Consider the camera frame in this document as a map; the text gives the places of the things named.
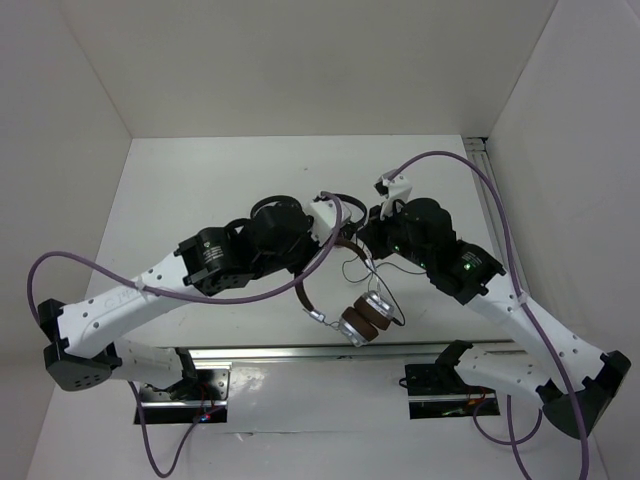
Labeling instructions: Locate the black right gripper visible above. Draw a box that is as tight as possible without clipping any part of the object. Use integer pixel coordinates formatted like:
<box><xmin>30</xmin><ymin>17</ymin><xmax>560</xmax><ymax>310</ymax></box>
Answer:
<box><xmin>356</xmin><ymin>199</ymin><xmax>431</xmax><ymax>268</ymax></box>

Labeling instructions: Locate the thin black headphone cable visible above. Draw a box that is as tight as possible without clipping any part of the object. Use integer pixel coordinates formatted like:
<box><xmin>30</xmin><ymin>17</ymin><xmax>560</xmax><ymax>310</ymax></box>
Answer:
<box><xmin>342</xmin><ymin>249</ymin><xmax>431</xmax><ymax>326</ymax></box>

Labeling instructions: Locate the brown silver over-ear headphones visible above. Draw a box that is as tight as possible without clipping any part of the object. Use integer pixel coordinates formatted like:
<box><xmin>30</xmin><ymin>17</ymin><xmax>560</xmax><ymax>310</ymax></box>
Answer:
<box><xmin>293</xmin><ymin>260</ymin><xmax>397</xmax><ymax>347</ymax></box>

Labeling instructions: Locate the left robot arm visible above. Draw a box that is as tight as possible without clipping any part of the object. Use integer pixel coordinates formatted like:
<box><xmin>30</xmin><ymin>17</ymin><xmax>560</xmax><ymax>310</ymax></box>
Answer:
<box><xmin>30</xmin><ymin>196</ymin><xmax>343</xmax><ymax>399</ymax></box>

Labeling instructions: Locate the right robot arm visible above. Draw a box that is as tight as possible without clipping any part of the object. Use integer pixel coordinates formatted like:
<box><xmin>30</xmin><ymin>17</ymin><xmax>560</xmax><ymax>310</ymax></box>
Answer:
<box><xmin>357</xmin><ymin>198</ymin><xmax>631</xmax><ymax>438</ymax></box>

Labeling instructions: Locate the black on-ear headphones left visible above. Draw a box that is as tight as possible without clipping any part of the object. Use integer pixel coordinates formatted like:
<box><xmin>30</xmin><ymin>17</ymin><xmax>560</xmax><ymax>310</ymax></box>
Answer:
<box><xmin>250</xmin><ymin>195</ymin><xmax>302</xmax><ymax>219</ymax></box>

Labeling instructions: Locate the black on-ear headphones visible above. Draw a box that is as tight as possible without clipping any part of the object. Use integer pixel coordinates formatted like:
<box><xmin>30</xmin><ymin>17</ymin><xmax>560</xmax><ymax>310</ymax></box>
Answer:
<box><xmin>250</xmin><ymin>195</ymin><xmax>302</xmax><ymax>219</ymax></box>
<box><xmin>335</xmin><ymin>193</ymin><xmax>368</xmax><ymax>241</ymax></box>

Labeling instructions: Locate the black on-ear headphones right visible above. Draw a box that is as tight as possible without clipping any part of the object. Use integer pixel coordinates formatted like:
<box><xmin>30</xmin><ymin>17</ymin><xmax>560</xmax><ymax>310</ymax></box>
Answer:
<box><xmin>335</xmin><ymin>193</ymin><xmax>368</xmax><ymax>241</ymax></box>

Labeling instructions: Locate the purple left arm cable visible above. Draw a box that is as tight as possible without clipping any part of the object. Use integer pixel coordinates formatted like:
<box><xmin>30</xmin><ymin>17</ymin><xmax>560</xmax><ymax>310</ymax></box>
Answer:
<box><xmin>27</xmin><ymin>191</ymin><xmax>343</xmax><ymax>321</ymax></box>

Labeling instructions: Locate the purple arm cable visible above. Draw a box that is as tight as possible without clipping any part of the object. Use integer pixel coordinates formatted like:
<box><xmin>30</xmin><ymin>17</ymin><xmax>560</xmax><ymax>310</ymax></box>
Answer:
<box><xmin>392</xmin><ymin>149</ymin><xmax>589</xmax><ymax>480</ymax></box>
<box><xmin>27</xmin><ymin>191</ymin><xmax>343</xmax><ymax>321</ymax></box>

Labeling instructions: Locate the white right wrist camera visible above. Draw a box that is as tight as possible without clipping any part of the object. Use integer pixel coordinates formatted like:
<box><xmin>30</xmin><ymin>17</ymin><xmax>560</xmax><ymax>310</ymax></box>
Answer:
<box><xmin>374</xmin><ymin>171</ymin><xmax>412</xmax><ymax>220</ymax></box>

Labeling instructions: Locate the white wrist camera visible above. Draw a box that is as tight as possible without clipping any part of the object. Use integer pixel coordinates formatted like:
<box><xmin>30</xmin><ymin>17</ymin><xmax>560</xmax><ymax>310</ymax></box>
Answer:
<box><xmin>303</xmin><ymin>198</ymin><xmax>337</xmax><ymax>245</ymax></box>
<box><xmin>374</xmin><ymin>171</ymin><xmax>412</xmax><ymax>220</ymax></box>

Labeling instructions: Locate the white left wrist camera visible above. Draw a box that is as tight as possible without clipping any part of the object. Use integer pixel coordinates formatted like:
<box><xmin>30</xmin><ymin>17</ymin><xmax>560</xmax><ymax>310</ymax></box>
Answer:
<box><xmin>303</xmin><ymin>198</ymin><xmax>337</xmax><ymax>245</ymax></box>

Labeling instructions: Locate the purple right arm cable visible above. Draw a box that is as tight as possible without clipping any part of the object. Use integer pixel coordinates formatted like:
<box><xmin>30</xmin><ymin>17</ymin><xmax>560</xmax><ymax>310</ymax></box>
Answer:
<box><xmin>392</xmin><ymin>149</ymin><xmax>589</xmax><ymax>480</ymax></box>

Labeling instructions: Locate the aluminium side rail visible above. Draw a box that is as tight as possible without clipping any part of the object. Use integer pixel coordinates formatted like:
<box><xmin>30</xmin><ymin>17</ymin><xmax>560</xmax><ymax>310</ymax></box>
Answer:
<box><xmin>462</xmin><ymin>137</ymin><xmax>504</xmax><ymax>250</ymax></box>

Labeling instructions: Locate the aluminium front rail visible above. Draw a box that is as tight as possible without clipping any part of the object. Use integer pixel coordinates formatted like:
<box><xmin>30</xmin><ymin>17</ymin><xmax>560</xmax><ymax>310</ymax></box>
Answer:
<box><xmin>190</xmin><ymin>342</ymin><xmax>450</xmax><ymax>362</ymax></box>

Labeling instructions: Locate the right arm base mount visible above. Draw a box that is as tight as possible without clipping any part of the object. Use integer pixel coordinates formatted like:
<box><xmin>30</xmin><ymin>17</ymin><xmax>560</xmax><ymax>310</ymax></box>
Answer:
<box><xmin>398</xmin><ymin>363</ymin><xmax>500</xmax><ymax>420</ymax></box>

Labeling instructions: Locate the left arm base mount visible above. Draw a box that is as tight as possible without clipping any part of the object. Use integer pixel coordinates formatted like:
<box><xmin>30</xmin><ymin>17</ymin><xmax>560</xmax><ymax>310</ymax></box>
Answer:
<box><xmin>138</xmin><ymin>360</ymin><xmax>231</xmax><ymax>425</ymax></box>

